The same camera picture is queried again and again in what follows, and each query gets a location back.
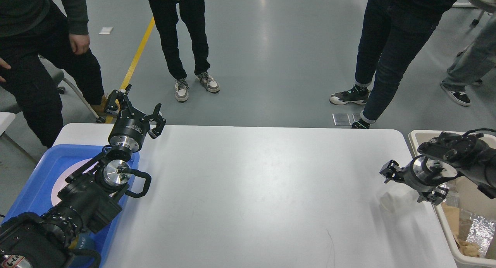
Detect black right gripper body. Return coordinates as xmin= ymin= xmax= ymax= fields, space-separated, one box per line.
xmin=402 ymin=156 xmax=458 ymax=192

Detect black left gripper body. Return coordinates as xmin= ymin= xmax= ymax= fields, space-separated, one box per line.
xmin=108 ymin=119 xmax=150 ymax=150

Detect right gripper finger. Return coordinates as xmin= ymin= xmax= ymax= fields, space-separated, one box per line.
xmin=379 ymin=159 xmax=405 ymax=184
xmin=417 ymin=186 xmax=449 ymax=206

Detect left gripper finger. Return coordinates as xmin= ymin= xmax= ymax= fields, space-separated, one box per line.
xmin=144 ymin=103 xmax=166 ymax=139
xmin=104 ymin=84 xmax=136 ymax=121

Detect brown paper bag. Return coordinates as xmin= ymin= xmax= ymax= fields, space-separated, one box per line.
xmin=441 ymin=203 xmax=460 ymax=238

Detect grey-blue mug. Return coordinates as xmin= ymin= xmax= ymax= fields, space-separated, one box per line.
xmin=72 ymin=230 xmax=95 ymax=250

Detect white cup sideways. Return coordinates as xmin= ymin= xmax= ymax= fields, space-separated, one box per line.
xmin=379 ymin=182 xmax=419 ymax=213

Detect foil with paper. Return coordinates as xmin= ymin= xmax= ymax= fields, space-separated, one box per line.
xmin=458 ymin=209 xmax=495 ymax=258

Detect brown paper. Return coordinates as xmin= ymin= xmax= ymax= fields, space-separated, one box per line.
xmin=453 ymin=234 xmax=481 ymax=258

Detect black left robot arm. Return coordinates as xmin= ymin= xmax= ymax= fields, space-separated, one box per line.
xmin=0 ymin=85 xmax=166 ymax=268

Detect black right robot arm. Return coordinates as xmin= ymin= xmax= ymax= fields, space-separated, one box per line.
xmin=380 ymin=128 xmax=496 ymax=206

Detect brown shoe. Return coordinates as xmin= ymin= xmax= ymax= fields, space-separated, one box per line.
xmin=90 ymin=95 xmax=116 ymax=117

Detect beige waste bin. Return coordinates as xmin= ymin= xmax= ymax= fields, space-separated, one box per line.
xmin=408 ymin=130 xmax=496 ymax=268

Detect floor outlet plate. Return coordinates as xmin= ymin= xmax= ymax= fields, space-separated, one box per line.
xmin=352 ymin=114 xmax=361 ymax=123
xmin=332 ymin=113 xmax=351 ymax=126

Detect grey office chair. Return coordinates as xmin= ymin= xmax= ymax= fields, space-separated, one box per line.
xmin=0 ymin=55 xmax=106 ymax=124

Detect white side table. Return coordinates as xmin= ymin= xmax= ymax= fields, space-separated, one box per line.
xmin=0 ymin=112 xmax=16 ymax=136

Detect blue plastic tray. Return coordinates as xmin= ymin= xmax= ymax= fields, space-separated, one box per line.
xmin=4 ymin=144 xmax=119 ymax=265

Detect dark seated person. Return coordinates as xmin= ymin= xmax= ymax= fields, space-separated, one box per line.
xmin=0 ymin=0 xmax=106 ymax=148

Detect person with grey sneakers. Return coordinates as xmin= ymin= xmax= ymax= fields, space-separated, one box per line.
xmin=145 ymin=0 xmax=220 ymax=103

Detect person in blue jeans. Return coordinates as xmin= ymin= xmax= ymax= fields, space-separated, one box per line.
xmin=440 ymin=13 xmax=496 ymax=107

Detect person in black clothes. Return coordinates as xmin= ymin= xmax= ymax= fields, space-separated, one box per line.
xmin=329 ymin=0 xmax=457 ymax=129

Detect white rolling stand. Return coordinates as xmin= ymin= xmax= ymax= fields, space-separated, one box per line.
xmin=452 ymin=0 xmax=493 ymax=27

